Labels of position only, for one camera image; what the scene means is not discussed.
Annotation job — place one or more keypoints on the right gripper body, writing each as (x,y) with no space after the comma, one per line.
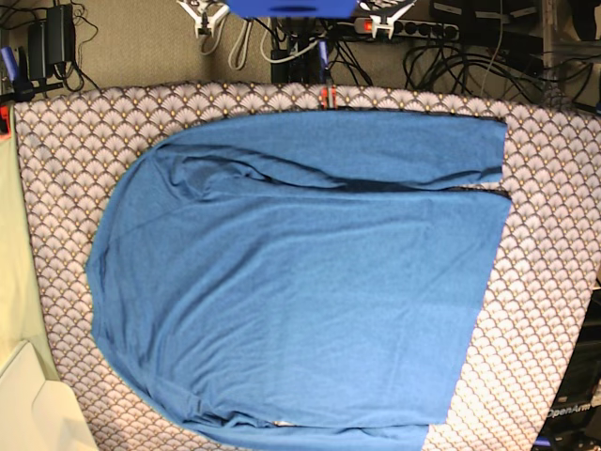
(207,15)

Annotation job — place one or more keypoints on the black OpenArm case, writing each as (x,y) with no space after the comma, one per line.
(573,421)

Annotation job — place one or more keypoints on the fan-patterned tablecloth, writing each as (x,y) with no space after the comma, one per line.
(72,151)

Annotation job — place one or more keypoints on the blue handled clamp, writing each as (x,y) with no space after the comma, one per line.
(22,87)

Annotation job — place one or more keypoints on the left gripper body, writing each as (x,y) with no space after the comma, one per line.
(385,14)

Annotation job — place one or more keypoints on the red black table clamp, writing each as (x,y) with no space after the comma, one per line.
(328,97)

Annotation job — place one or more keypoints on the black power strip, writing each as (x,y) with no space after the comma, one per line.
(407,29)

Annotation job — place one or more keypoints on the white plastic bin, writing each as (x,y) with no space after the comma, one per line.
(37,413)

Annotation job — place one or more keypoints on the black power adapter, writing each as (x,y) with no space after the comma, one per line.
(51,44)

